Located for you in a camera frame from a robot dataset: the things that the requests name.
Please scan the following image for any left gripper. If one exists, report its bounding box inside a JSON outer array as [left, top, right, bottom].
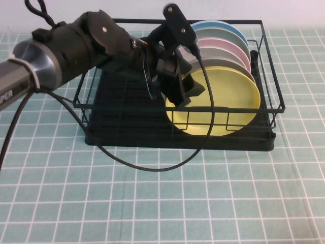
[[146, 44, 206, 108]]

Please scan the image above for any yellow plate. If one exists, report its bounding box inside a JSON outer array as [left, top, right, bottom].
[[165, 66, 262, 136]]

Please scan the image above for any dark grey plate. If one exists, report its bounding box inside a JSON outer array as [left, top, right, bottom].
[[187, 58, 256, 85]]

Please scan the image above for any light grey plate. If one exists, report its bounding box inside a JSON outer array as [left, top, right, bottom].
[[199, 47, 252, 75]]

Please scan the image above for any pink plate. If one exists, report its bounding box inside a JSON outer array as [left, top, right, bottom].
[[197, 38, 252, 72]]

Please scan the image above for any sage green plate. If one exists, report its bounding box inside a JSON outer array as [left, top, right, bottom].
[[194, 27, 251, 55]]

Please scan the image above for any blue plate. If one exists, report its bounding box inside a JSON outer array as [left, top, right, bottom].
[[190, 20, 249, 51]]

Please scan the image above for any black plastic drip tray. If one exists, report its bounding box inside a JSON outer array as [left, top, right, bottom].
[[84, 47, 276, 153]]

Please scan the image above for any green checked tablecloth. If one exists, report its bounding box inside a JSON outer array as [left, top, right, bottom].
[[0, 27, 325, 244]]

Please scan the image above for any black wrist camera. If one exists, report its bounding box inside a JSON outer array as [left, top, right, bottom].
[[162, 2, 199, 50]]

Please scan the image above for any black wire dish rack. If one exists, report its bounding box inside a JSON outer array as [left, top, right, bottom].
[[73, 18, 286, 136]]

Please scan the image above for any thin black camera cable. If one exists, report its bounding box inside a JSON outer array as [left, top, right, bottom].
[[0, 43, 216, 172]]

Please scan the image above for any braided black cable loop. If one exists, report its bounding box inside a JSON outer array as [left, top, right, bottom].
[[24, 0, 60, 28]]

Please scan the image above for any white cable tie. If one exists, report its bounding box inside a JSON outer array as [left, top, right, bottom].
[[7, 32, 42, 93]]

